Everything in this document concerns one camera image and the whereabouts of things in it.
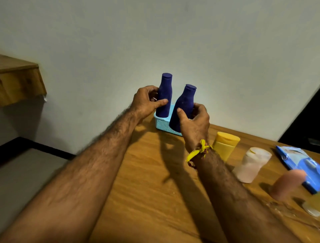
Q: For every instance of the wide dark blue bottle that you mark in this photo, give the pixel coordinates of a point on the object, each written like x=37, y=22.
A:
x=185, y=105

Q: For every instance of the light blue plastic basket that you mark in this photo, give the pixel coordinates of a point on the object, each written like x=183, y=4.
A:
x=162, y=125

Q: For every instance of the person's left hand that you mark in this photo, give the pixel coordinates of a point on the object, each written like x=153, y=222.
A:
x=141, y=102

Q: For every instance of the black furniture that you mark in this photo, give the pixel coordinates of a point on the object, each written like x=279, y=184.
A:
x=305, y=122

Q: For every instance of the blue plastic packet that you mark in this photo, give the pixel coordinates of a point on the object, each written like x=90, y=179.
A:
x=297, y=160

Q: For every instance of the person's left thumb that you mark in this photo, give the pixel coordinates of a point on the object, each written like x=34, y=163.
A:
x=159, y=103

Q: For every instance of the slim dark blue bottle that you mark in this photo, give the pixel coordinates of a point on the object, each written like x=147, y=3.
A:
x=165, y=95

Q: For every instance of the wooden wall shelf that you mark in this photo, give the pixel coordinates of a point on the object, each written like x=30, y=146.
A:
x=20, y=80

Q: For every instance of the yellow tube bottle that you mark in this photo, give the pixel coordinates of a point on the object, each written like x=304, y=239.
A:
x=225, y=146

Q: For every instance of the person's right forearm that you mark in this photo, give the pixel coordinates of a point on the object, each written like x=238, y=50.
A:
x=232, y=200

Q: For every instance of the person's right hand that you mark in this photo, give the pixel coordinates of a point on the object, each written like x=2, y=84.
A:
x=196, y=130

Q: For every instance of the yellow thread wristband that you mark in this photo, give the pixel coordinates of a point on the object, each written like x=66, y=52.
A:
x=197, y=151

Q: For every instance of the person's left forearm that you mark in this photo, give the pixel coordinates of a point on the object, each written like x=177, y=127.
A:
x=82, y=172

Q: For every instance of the person's right thumb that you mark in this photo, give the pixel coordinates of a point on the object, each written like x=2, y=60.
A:
x=182, y=116

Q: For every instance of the translucent white bottle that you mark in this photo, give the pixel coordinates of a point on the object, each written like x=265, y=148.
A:
x=251, y=165

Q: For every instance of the pink bottle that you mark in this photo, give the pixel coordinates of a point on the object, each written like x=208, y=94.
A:
x=286, y=184

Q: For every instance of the pale yellow clear-capped bottle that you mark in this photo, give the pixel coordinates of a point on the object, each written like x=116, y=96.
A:
x=312, y=204

